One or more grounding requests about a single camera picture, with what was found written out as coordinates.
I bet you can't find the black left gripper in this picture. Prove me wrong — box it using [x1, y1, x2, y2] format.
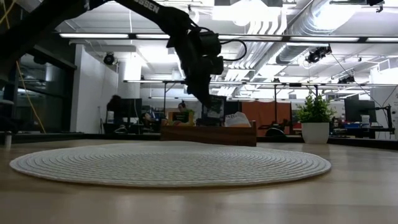
[175, 39, 224, 109]

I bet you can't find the brown wooden three-compartment tray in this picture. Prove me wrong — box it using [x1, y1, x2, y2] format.
[160, 120, 257, 147]

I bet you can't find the white round woven placemat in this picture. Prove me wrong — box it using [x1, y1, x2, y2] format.
[9, 141, 332, 189]

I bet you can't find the dark background screen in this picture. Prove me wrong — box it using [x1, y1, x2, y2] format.
[226, 100, 242, 116]

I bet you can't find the round white ceiling lamp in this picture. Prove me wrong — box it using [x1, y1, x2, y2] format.
[188, 7, 200, 25]

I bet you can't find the person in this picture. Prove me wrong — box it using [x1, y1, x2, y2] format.
[105, 95, 125, 134]

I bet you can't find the green plant in white pot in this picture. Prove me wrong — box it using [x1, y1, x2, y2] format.
[295, 93, 336, 144]

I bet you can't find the black beam with light strips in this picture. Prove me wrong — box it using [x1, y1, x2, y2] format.
[58, 32, 398, 44]

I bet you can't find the black ceiling spotlight cluster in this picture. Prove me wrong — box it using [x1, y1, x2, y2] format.
[305, 44, 333, 65]

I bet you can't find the black background rig frame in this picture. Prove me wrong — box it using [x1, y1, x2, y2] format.
[123, 80, 243, 125]

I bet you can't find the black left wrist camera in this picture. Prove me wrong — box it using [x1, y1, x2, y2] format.
[198, 30, 222, 57]

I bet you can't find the black left camera cable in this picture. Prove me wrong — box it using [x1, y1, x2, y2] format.
[219, 39, 248, 62]

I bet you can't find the orange partition wall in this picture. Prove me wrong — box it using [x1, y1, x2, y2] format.
[241, 100, 293, 137]

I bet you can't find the black hanging dome camera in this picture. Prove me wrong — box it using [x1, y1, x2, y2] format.
[103, 52, 116, 66]

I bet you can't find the black aluminium table frame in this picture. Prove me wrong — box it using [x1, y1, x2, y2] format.
[0, 132, 398, 151]

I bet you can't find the yellow hanging cable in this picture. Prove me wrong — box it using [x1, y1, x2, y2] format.
[0, 0, 47, 134]

